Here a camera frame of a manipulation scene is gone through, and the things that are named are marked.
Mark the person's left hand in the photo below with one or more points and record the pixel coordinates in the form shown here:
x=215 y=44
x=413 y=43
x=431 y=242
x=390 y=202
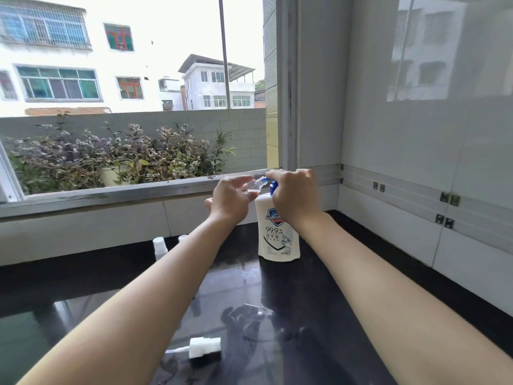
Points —
x=226 y=200

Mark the person's right hand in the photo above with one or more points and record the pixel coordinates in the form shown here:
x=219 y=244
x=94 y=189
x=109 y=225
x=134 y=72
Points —
x=296 y=196

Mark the person's left fingers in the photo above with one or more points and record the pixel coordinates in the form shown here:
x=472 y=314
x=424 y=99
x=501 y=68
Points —
x=242 y=182

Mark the person's right fingers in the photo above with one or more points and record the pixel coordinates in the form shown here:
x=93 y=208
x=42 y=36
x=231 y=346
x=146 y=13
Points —
x=280 y=184

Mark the small clear plastic bottle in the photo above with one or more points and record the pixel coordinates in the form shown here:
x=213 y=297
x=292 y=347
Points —
x=257 y=184

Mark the white hand soap pump bottle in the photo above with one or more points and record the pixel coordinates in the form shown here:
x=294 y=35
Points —
x=276 y=240

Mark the person's left forearm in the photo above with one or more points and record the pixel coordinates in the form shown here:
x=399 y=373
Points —
x=132 y=312

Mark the person's right forearm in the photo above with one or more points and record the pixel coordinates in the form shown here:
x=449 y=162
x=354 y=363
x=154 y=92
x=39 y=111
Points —
x=392 y=308

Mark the small white bottle cap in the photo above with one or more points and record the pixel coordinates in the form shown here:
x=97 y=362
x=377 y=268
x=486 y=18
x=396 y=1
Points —
x=159 y=248
x=183 y=238

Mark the tiled outdoor pillar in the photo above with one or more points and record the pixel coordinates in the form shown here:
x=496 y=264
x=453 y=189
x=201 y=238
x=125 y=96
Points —
x=271 y=96

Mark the small white grey-roofed house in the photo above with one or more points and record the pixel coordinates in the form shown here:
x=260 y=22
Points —
x=216 y=88

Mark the grey metal pole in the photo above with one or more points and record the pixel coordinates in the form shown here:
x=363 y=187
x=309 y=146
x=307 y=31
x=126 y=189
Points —
x=224 y=56

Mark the white plant pot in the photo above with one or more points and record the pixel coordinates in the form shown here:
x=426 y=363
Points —
x=114 y=175

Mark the white spray pump head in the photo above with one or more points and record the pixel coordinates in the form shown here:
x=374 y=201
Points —
x=204 y=346

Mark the purple green leafy plants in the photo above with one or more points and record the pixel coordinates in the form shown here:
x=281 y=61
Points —
x=72 y=160

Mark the large white apartment building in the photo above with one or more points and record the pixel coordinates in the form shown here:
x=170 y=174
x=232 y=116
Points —
x=80 y=56

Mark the grey block parapet wall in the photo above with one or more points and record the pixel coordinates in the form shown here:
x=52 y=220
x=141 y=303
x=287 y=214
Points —
x=236 y=128

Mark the aluminium window frame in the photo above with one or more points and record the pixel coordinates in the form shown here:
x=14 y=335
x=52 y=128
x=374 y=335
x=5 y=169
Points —
x=120 y=195

